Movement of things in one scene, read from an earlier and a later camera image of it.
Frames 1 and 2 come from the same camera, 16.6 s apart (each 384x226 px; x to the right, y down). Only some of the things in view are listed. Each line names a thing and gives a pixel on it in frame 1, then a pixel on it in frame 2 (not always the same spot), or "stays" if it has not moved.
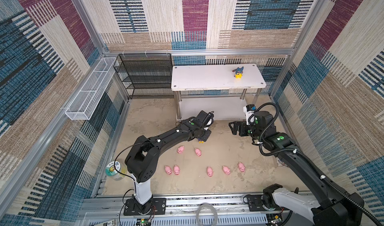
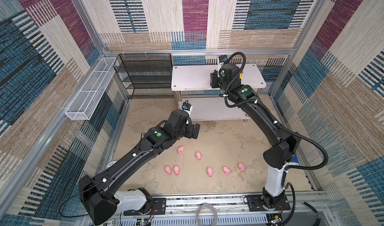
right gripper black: [242, 125] to [213, 79]
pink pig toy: [209, 171] stays
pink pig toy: [168, 170] stays
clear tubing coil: [198, 212] stays
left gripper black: [205, 137] to [189, 134]
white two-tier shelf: [220, 89] stays
